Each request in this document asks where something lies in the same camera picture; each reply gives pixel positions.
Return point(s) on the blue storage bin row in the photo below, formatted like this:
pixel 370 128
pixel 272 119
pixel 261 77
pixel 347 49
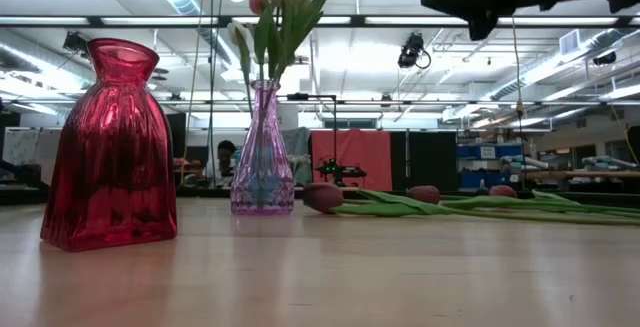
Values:
pixel 480 179
pixel 487 151

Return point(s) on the dark red tulip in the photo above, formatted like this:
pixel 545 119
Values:
pixel 322 197
pixel 424 193
pixel 502 191

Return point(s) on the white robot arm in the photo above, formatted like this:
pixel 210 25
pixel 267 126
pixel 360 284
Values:
pixel 607 162
pixel 520 162

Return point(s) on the person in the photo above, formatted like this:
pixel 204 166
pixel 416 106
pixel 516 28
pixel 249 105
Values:
pixel 226 159

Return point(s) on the white board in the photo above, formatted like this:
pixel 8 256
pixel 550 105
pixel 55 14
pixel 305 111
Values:
pixel 20 147

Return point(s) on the thin black metal stand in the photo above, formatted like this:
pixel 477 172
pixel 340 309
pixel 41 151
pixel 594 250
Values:
pixel 335 117

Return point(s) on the black ceiling mounted device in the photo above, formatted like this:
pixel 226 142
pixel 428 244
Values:
pixel 75 42

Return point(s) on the red partition panel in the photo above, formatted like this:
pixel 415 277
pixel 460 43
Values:
pixel 352 154

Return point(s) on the black drone green lights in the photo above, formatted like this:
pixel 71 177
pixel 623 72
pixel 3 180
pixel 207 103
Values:
pixel 340 170

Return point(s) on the red ribbed glass vase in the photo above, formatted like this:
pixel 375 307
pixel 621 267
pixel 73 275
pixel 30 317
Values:
pixel 112 167

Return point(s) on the wooden workbench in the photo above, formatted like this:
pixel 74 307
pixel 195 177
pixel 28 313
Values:
pixel 580 173

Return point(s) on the black hanging camera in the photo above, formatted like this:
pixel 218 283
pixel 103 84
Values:
pixel 410 52

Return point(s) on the black monitor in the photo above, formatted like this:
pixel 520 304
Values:
pixel 176 134

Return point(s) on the black overhead crossbar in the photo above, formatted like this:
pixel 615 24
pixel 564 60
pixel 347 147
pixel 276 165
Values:
pixel 50 20

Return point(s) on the black partition panel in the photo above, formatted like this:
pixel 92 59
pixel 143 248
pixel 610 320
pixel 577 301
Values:
pixel 432 159

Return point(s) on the grey cloth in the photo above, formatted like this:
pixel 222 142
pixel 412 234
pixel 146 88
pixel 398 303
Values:
pixel 300 142

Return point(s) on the black aluminium table frame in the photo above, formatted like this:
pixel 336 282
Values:
pixel 575 198

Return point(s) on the purple cut glass vase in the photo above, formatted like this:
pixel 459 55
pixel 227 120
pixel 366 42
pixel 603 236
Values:
pixel 262 177

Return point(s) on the white ceiling vent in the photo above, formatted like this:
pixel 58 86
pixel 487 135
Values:
pixel 570 42

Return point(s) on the blue cup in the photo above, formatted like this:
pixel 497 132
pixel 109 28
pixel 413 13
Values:
pixel 235 156

